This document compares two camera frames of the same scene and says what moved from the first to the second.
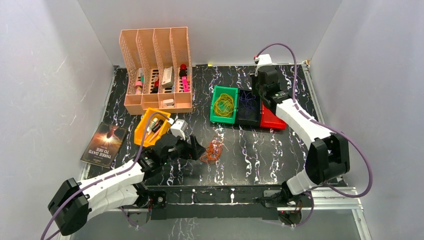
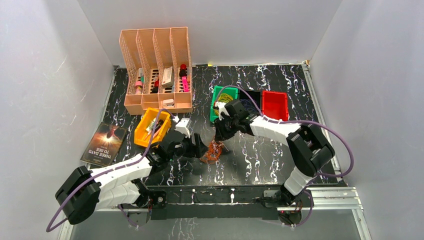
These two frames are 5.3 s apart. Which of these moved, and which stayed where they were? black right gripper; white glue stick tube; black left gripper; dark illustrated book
Moved: black right gripper
Stayed: black left gripper; dark illustrated book; white glue stick tube
